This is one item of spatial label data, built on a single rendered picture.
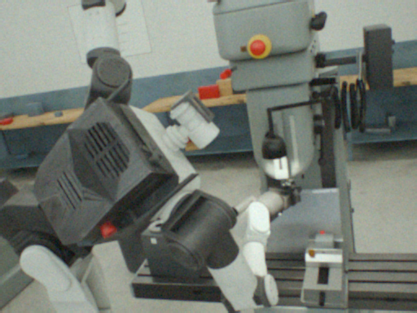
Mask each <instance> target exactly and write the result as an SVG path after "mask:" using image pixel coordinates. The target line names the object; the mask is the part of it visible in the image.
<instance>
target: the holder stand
mask: <svg viewBox="0 0 417 313"><path fill-rule="evenodd" d="M163 222H164V221H163V220H160V221H156V222H153V223H152V224H151V225H150V226H149V228H147V230H146V231H144V232H143V233H142V234H140V236H141V239H142V242H143V247H144V252H145V254H146V257H147V265H148V266H149V270H150V272H151V274H154V275H158V276H172V277H177V278H182V279H187V280H198V279H199V278H200V276H201V274H203V273H204V270H205V269H206V267H207V265H206V264H205V263H204V265H203V266H202V267H201V268H200V269H199V270H198V271H195V270H192V269H190V268H188V267H184V266H183V265H182V264H181V263H180V262H178V261H176V260H174V259H173V257H172V255H171V254H170V251H169V248H168V246H167V244H166V242H165V239H164V238H163V235H162V233H161V231H160V226H161V225H163Z"/></svg>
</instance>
